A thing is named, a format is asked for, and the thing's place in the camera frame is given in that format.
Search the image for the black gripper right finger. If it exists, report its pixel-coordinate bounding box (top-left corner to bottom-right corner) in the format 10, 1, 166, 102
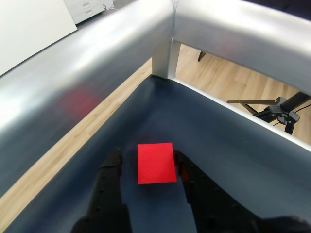
173, 150, 262, 233

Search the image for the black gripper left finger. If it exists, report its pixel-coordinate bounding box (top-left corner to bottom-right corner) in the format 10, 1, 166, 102
69, 147, 132, 233

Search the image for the red cube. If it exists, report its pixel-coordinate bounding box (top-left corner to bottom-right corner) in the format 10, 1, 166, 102
137, 142, 177, 185

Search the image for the black tripod stand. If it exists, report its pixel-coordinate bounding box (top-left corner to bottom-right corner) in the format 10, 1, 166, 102
227, 91, 311, 135

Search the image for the white drawer cabinet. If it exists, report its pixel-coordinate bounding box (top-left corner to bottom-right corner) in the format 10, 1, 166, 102
64, 0, 115, 25

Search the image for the silver metal table rail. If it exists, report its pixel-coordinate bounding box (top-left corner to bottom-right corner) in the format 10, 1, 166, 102
0, 0, 311, 199

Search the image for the thin black floor cable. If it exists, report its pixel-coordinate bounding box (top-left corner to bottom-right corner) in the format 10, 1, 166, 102
294, 102, 311, 114

